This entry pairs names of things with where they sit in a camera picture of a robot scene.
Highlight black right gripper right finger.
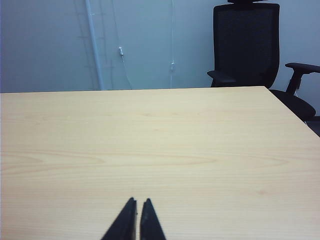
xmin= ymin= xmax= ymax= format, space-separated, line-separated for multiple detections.
xmin=139 ymin=197 xmax=167 ymax=240

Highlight white cable with connector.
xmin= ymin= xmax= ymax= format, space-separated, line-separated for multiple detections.
xmin=109 ymin=0 xmax=133 ymax=90

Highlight black mesh office chair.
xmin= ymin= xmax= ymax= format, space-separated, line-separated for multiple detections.
xmin=206 ymin=0 xmax=320 ymax=137

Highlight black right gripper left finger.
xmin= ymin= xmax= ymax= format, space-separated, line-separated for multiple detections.
xmin=99 ymin=196 xmax=138 ymax=240

